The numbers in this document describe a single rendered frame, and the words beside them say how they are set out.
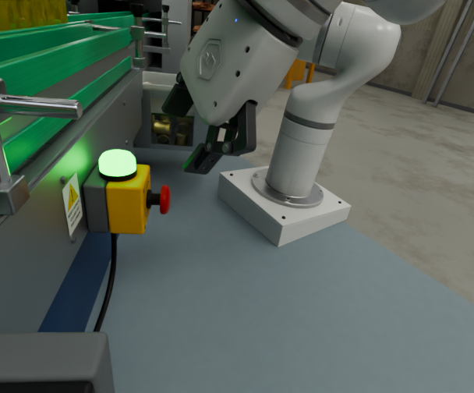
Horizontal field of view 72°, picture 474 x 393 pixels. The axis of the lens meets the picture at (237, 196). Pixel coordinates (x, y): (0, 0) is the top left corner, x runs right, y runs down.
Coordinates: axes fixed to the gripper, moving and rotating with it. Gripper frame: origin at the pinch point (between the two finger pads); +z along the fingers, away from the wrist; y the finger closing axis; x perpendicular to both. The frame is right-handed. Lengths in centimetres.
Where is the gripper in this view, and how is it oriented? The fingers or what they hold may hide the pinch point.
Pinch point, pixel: (186, 135)
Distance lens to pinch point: 38.7
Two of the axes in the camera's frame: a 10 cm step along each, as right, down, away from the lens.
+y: 3.6, 8.1, -4.7
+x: 7.4, 0.6, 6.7
